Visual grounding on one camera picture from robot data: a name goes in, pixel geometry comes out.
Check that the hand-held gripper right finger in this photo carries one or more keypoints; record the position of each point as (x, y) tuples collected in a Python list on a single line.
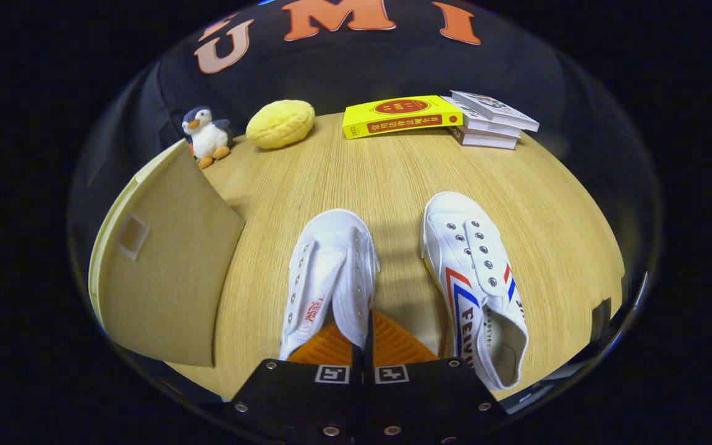
[(424, 402)]

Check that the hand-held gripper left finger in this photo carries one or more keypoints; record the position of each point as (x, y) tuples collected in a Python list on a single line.
[(306, 402)]

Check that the white striped canvas shoe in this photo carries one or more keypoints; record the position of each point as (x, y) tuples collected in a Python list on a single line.
[(331, 259), (455, 241)]

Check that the beige fabric storage box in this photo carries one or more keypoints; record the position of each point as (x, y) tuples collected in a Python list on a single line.
[(170, 272)]

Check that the yellow plush bun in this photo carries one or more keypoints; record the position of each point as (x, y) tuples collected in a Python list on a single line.
[(280, 123)]

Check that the penguin plush toy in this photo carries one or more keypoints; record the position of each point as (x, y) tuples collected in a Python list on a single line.
[(209, 139)]

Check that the yellow book with red circle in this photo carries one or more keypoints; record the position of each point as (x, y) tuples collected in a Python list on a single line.
[(399, 116)]

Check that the white book with colourful cover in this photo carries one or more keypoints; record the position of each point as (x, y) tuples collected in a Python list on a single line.
[(495, 110)]

